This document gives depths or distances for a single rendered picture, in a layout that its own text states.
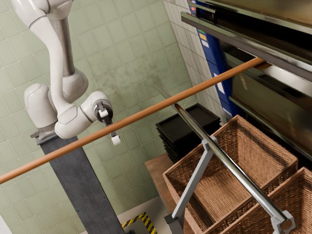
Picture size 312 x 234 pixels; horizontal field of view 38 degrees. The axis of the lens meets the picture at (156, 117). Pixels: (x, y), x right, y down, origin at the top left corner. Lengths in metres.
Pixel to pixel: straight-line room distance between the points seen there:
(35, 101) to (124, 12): 0.87
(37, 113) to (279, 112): 1.31
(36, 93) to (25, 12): 0.53
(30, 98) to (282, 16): 1.50
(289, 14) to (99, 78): 1.82
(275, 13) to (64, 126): 1.08
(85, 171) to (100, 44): 0.84
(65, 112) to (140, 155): 1.28
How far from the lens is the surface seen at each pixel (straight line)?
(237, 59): 2.06
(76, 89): 2.59
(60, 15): 2.28
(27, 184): 3.27
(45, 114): 2.52
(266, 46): 1.35
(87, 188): 2.71
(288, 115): 1.82
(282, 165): 1.98
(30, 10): 2.16
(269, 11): 1.54
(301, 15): 1.37
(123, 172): 3.30
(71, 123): 2.08
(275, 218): 1.13
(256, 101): 2.04
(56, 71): 2.13
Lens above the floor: 1.91
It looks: 24 degrees down
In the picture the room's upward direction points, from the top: 22 degrees counter-clockwise
